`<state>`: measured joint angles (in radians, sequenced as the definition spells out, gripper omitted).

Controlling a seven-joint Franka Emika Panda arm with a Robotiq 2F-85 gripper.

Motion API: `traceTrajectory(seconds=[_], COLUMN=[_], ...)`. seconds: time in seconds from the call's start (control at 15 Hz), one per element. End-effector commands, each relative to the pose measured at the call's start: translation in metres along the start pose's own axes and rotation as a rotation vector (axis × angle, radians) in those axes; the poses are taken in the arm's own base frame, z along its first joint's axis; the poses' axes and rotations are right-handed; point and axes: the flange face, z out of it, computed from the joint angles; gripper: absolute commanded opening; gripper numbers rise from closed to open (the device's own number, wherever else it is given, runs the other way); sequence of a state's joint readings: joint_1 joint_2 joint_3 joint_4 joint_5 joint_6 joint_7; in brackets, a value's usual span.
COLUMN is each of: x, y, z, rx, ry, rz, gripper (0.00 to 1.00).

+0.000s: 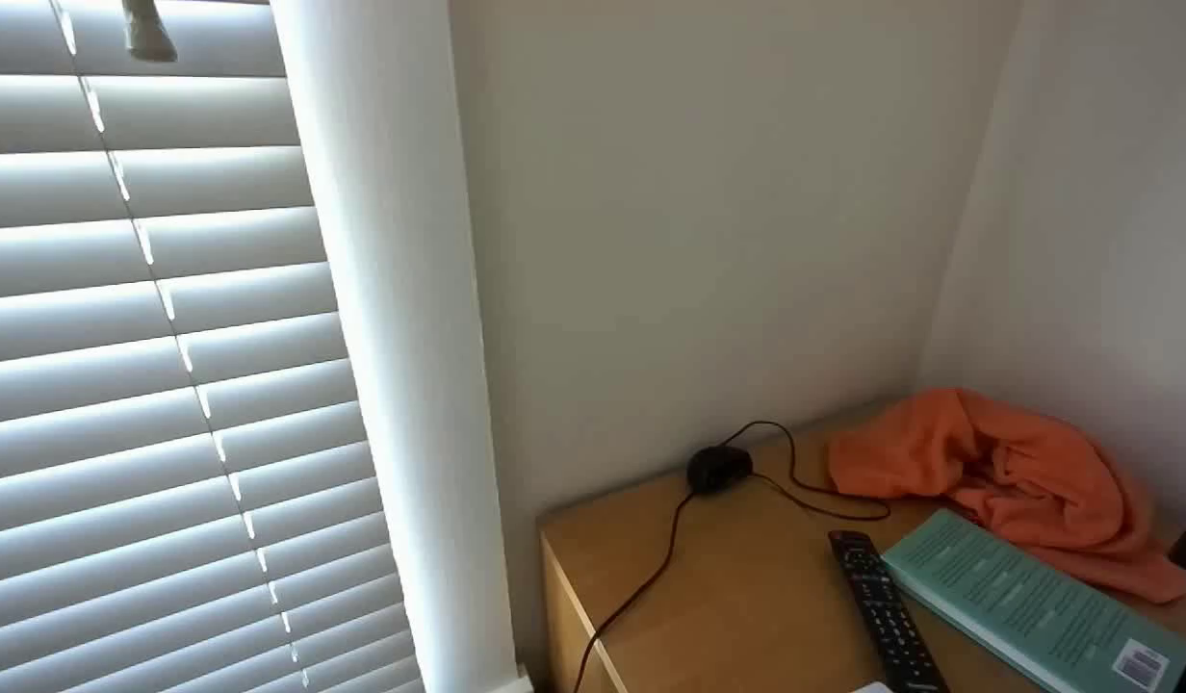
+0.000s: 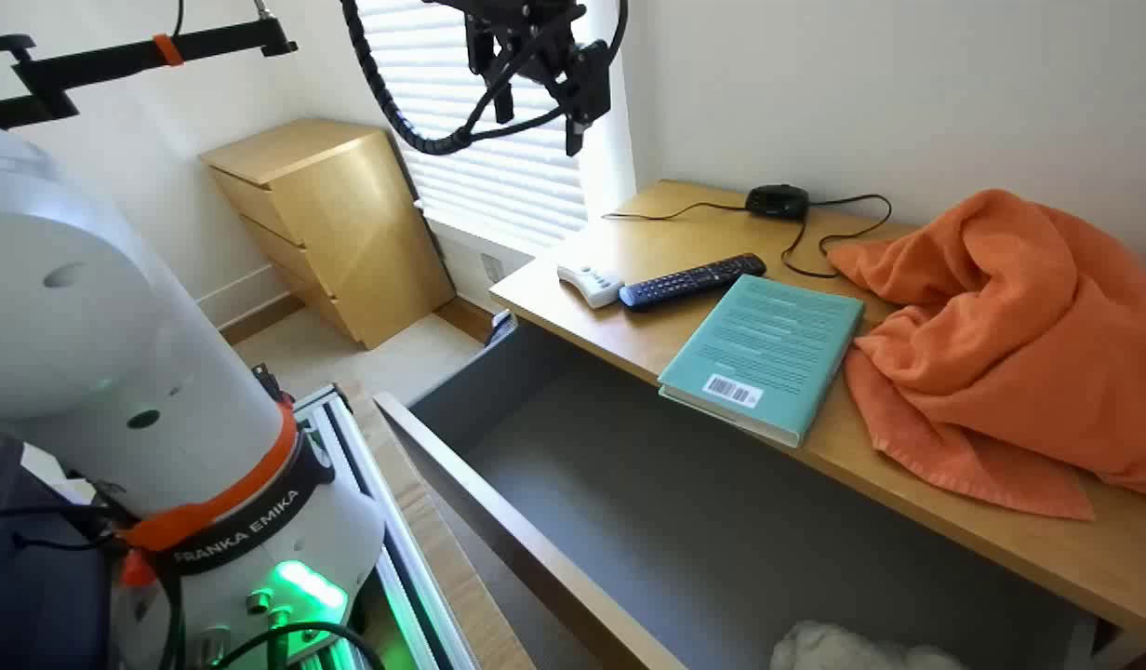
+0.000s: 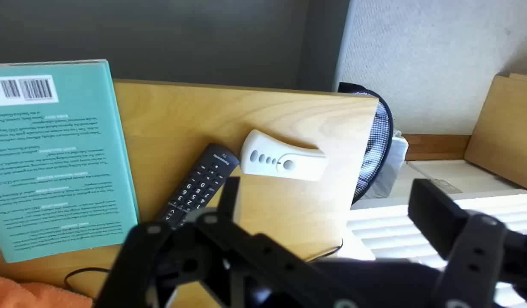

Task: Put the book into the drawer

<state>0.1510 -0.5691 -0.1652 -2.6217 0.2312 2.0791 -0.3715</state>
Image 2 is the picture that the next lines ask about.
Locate dark blue object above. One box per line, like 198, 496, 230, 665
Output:
0, 423, 121, 670

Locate white cloth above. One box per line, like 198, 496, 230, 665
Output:
768, 617, 975, 670

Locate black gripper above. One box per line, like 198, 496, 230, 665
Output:
426, 0, 618, 160

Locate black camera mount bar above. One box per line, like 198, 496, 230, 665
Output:
0, 12, 301, 132

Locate orange towel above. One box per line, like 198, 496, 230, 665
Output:
821, 187, 1146, 526

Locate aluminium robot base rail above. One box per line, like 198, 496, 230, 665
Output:
292, 382, 478, 670

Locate black remote control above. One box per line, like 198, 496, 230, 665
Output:
613, 250, 769, 311

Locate wooden desk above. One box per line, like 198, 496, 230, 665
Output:
487, 177, 1146, 653

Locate small white object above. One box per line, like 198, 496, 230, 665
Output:
555, 259, 624, 311

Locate white window blinds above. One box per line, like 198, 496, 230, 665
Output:
346, 0, 595, 258

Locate white window frame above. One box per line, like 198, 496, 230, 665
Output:
582, 0, 664, 218

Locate teal book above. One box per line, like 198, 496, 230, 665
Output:
657, 273, 869, 450

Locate black round device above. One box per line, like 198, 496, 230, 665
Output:
742, 182, 817, 225

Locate black base cable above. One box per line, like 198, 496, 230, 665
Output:
204, 614, 390, 670

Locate small wooden dresser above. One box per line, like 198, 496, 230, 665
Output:
198, 115, 459, 348

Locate thin black device cable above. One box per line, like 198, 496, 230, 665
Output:
604, 187, 901, 281

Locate grey desk drawer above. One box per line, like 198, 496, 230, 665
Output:
346, 310, 1098, 670

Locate black corrugated cable conduit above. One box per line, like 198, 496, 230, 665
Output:
338, 0, 576, 160

